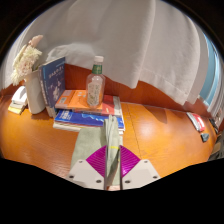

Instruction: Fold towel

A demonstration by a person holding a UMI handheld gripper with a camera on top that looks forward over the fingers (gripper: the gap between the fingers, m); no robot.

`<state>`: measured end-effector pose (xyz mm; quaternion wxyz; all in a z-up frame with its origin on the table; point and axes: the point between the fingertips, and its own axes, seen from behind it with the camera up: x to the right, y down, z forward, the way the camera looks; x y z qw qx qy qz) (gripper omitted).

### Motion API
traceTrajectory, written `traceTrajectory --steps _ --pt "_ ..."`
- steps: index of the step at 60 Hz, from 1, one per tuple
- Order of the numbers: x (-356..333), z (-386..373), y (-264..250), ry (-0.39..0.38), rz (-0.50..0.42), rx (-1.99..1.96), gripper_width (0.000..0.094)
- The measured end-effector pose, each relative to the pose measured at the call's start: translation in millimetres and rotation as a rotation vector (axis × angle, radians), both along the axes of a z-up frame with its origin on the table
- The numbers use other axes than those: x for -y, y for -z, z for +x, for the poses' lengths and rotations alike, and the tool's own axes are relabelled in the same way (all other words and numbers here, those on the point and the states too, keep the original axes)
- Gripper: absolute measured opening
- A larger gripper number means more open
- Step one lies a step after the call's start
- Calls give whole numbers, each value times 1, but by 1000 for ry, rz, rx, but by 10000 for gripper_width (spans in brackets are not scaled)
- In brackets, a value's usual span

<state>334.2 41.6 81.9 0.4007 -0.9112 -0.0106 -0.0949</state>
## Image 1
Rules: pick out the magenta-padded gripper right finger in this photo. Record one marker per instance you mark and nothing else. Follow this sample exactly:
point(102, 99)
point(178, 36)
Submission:
point(141, 171)

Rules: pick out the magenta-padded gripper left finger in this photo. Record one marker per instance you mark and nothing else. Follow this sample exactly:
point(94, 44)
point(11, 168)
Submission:
point(83, 171)

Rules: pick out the pale green towel yellow stripe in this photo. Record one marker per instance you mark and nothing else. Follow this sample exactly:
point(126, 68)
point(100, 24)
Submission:
point(90, 141)

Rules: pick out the blue flat book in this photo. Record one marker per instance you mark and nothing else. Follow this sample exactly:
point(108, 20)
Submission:
point(80, 119)

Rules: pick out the small dark grey object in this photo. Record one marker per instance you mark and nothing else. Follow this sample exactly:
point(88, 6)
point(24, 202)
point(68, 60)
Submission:
point(205, 137)

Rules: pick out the orange and red flat book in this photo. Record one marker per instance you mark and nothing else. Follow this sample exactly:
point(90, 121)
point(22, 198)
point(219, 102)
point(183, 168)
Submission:
point(71, 99)

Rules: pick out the red and white packet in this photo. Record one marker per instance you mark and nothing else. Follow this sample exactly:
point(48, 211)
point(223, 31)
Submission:
point(197, 121)

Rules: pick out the dark bag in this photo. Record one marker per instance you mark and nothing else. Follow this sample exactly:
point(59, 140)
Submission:
point(218, 148)

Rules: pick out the clear bottle green label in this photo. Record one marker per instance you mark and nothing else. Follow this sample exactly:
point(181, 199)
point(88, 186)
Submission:
point(95, 88)

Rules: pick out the white ceramic vase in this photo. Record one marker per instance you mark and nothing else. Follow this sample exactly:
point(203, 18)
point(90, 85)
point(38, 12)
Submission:
point(35, 95)

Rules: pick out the yellow flat book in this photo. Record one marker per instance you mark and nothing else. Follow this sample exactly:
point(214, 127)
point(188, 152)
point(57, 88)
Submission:
point(16, 108)

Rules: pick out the blue upright book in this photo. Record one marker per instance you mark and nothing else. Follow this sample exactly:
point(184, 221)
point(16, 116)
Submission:
point(53, 81)

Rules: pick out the white flat book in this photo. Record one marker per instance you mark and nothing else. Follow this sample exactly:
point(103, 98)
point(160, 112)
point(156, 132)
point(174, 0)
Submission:
point(20, 95)

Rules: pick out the white and pink flower bouquet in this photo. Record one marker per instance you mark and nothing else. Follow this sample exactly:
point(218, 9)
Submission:
point(25, 63)

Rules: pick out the white curtain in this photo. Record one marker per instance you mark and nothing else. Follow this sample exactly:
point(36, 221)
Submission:
point(133, 40)

